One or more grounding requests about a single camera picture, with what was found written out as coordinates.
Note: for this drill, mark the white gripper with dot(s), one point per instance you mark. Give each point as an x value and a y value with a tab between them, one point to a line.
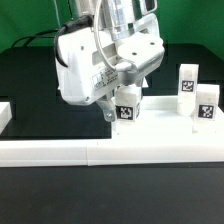
83	77

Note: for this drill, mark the white square tabletop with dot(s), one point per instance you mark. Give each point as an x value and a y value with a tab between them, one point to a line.
158	117

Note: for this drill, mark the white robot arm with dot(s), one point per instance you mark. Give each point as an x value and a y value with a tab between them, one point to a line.
103	56

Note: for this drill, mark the white marker sheet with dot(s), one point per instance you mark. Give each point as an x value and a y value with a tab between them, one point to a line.
144	83

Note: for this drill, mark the white U-shaped fence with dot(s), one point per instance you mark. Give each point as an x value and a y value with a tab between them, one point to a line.
113	151

